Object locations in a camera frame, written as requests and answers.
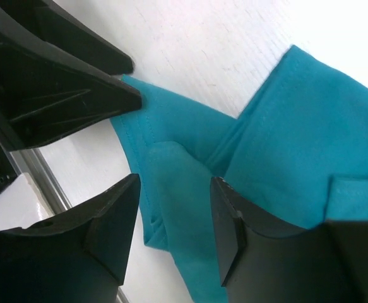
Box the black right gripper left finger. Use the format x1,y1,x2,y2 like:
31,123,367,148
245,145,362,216
0,174,139,302

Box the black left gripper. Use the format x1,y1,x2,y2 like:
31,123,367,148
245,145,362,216
0,22,142,193

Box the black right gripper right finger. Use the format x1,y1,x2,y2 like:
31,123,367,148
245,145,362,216
210,177,368,302

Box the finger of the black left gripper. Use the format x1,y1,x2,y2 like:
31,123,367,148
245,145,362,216
0,0,134,75

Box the teal t shirt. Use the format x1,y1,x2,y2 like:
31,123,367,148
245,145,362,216
112,46,368,302

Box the aluminium table edge rail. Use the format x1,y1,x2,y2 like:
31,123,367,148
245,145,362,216
9,148,73,214

